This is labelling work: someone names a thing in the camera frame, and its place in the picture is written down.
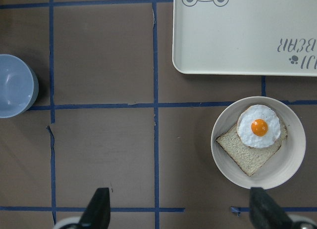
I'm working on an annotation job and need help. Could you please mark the fried egg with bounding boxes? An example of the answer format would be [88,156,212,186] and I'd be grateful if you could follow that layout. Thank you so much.
[236,104,281,148]

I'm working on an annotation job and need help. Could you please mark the blue bowl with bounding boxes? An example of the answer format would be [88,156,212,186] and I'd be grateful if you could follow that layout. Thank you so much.
[0,54,39,118]

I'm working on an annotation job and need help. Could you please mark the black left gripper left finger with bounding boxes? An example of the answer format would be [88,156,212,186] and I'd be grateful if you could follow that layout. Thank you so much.
[78,187,110,229]

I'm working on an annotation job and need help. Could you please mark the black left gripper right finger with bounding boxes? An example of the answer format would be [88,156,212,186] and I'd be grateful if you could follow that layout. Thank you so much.
[249,187,293,229]

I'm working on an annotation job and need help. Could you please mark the cream round plate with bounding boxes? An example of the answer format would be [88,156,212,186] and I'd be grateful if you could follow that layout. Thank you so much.
[211,96,306,189]

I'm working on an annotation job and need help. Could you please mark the cream bear tray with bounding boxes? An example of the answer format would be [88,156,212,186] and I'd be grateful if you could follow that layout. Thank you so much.
[172,0,317,77]

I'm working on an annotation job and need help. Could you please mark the bread slice on plate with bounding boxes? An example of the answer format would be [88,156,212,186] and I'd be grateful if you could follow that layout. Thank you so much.
[216,122,288,177]

